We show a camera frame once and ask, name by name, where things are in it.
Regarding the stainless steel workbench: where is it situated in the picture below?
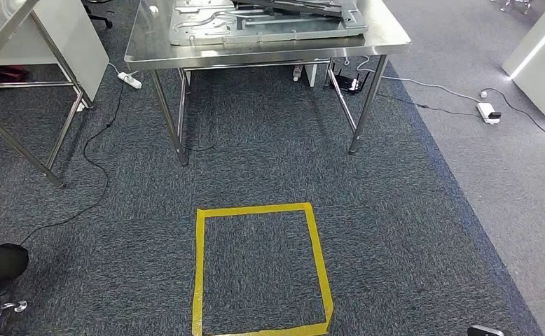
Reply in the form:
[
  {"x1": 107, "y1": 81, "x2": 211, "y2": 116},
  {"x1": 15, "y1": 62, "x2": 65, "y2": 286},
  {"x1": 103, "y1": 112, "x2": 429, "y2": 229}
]
[{"x1": 123, "y1": 0, "x2": 413, "y2": 167}]

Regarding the black chair base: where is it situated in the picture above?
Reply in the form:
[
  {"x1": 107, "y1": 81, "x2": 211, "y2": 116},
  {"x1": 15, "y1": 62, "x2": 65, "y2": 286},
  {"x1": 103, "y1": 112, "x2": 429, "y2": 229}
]
[{"x1": 85, "y1": 3, "x2": 114, "y2": 29}]

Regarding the thin black floor cable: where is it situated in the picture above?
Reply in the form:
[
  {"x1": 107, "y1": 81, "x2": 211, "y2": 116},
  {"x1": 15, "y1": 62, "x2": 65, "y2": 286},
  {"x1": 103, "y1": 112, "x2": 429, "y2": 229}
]
[{"x1": 376, "y1": 92, "x2": 480, "y2": 118}]

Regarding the white power strip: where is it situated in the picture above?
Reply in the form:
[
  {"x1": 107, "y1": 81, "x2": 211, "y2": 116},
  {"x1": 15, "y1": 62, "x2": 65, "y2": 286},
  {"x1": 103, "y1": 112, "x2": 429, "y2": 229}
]
[{"x1": 476, "y1": 101, "x2": 503, "y2": 125}]

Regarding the yellow floor tape square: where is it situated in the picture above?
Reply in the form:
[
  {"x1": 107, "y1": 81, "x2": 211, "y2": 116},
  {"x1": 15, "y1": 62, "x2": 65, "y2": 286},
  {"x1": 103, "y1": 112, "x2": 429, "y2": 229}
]
[{"x1": 191, "y1": 202, "x2": 335, "y2": 336}]

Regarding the black plastic panel part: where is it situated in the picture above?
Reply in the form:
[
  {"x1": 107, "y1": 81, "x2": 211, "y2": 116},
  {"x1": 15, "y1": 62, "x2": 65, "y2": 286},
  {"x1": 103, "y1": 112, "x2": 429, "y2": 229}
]
[{"x1": 230, "y1": 0, "x2": 359, "y2": 18}]

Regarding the white board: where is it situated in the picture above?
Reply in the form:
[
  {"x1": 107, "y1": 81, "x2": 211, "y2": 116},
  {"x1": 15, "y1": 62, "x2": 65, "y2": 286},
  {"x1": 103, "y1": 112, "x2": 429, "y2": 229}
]
[{"x1": 303, "y1": 64, "x2": 319, "y2": 88}]

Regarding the black router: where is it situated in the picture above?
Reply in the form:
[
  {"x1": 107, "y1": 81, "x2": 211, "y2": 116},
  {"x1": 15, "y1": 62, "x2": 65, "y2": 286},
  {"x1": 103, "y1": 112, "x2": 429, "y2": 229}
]
[{"x1": 330, "y1": 69, "x2": 371, "y2": 94}]

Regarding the white furniture block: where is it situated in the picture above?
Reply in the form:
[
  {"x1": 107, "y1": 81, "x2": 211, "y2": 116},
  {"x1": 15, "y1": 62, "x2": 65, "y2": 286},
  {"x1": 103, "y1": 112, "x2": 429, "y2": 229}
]
[{"x1": 502, "y1": 0, "x2": 545, "y2": 142}]

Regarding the white floor cable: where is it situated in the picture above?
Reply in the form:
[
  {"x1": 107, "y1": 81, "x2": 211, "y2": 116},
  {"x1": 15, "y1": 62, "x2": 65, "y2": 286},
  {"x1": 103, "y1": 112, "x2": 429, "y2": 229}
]
[{"x1": 356, "y1": 55, "x2": 482, "y2": 104}]

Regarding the grey sheet metal part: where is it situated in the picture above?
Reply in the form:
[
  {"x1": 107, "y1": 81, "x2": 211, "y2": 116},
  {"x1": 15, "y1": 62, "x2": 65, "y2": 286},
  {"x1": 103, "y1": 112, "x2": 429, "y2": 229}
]
[{"x1": 169, "y1": 0, "x2": 368, "y2": 46}]

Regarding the white table with steel legs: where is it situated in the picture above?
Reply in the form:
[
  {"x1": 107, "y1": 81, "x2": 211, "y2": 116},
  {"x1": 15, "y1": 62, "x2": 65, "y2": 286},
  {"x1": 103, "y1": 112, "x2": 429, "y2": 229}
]
[{"x1": 0, "y1": 0, "x2": 95, "y2": 189}]

